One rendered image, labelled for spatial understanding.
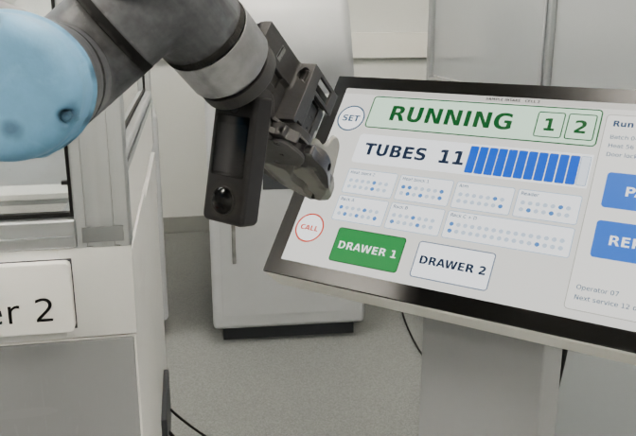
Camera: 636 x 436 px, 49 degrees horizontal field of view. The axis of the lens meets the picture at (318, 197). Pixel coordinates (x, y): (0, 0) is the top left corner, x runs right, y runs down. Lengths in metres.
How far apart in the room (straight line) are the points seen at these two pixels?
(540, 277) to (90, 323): 0.68
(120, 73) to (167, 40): 0.04
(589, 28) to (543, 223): 1.20
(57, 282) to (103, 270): 0.07
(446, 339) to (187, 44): 0.56
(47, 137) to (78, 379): 0.85
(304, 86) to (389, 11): 3.78
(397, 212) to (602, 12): 1.16
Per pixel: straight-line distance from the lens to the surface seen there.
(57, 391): 1.21
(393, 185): 0.90
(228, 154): 0.61
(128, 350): 1.17
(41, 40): 0.37
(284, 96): 0.64
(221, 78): 0.56
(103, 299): 1.14
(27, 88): 0.37
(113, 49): 0.51
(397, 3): 4.42
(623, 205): 0.83
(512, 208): 0.84
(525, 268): 0.81
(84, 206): 1.10
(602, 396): 2.02
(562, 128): 0.88
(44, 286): 1.12
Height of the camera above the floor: 1.28
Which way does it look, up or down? 14 degrees down
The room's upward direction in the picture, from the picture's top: straight up
